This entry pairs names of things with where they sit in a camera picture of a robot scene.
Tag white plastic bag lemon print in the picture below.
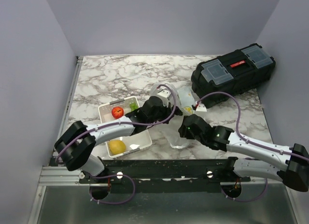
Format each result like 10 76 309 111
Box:
155 84 195 149

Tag green fake leaf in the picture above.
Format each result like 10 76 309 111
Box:
129 102 139 112

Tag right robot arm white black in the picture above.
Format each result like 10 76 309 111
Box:
178 114 309 192

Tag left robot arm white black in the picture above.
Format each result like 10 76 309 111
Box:
54 96 183 183

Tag red fake apple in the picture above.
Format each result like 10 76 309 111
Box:
111 107 124 119

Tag yellow fake pear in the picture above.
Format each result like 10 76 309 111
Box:
108 140 126 155

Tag white perforated plastic tray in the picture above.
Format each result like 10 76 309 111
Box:
98 96 153 159

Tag black toolbox clear lids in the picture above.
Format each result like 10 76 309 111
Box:
191 43 276 98

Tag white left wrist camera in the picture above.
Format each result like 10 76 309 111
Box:
156 89 173 107

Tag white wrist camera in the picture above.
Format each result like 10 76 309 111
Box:
194 103 207 119
156 89 173 107

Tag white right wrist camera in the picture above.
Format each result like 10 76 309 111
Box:
194 103 207 119

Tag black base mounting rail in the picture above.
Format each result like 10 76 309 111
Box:
79 157 250 193

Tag aluminium extrusion frame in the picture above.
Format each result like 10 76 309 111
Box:
26 56 84 224

